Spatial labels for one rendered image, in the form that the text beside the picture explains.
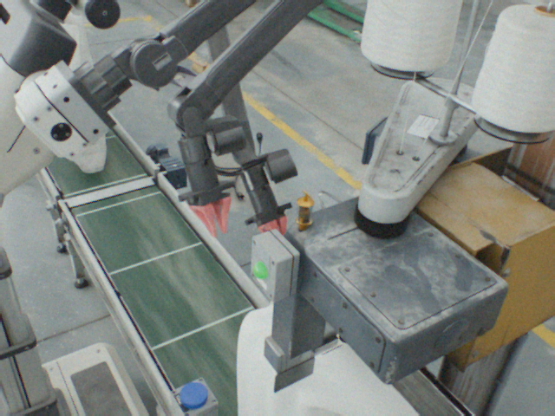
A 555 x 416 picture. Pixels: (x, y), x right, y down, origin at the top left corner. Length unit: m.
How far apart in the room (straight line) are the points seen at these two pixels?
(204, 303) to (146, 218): 0.58
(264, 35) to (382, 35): 0.22
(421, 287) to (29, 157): 0.78
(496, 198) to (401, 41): 0.34
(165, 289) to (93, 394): 0.44
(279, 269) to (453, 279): 0.27
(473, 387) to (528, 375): 1.17
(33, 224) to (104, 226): 0.80
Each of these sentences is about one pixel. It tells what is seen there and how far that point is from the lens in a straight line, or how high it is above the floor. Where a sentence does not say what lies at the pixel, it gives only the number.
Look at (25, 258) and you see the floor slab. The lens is 3.09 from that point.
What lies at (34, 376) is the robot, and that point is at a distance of 1.82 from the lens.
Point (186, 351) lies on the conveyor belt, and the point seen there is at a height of 0.38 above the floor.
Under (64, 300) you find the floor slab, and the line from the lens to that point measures 2.82.
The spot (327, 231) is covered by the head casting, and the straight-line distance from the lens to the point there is 0.96.
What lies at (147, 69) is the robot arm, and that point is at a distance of 1.05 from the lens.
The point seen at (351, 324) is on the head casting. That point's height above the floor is 1.29.
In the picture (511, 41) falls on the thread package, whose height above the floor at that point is 1.65.
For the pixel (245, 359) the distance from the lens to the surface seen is 1.59.
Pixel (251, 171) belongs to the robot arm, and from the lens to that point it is 1.34.
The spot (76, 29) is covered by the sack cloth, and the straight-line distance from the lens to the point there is 2.62.
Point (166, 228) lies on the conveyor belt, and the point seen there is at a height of 0.38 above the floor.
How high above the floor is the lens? 1.93
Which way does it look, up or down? 36 degrees down
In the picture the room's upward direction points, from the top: 4 degrees clockwise
